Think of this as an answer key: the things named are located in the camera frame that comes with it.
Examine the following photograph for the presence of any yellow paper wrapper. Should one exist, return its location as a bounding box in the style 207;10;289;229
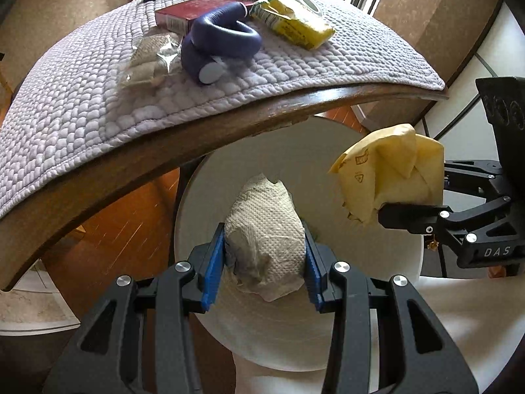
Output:
328;123;446;226

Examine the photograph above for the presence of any white plastic wrapper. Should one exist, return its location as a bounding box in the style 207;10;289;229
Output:
282;0;326;16

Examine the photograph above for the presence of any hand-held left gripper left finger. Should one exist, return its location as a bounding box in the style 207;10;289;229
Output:
43;222;227;394

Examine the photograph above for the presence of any purple foam tube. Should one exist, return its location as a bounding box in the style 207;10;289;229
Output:
180;2;263;88

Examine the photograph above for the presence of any white round bin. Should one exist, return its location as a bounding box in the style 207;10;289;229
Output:
173;116;424;372

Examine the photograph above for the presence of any white paper towel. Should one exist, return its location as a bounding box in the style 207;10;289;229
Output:
223;173;308;302

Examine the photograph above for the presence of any lavender quilted mat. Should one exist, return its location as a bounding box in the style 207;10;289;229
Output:
0;0;446;220

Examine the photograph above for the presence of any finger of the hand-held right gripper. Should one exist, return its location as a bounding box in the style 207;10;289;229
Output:
377;195;513;252
442;158;507;193

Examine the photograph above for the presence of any yellow snack packet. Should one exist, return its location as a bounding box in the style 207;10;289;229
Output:
249;0;336;51

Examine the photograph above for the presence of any wooden table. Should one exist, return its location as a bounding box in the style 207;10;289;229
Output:
0;82;451;293

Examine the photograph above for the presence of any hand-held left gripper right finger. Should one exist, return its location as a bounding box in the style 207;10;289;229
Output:
304;230;480;394

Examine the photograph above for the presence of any clear plastic bag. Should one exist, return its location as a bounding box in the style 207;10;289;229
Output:
122;33;184;90

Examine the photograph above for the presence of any maroon cardboard box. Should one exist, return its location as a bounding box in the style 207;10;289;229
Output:
155;0;231;34

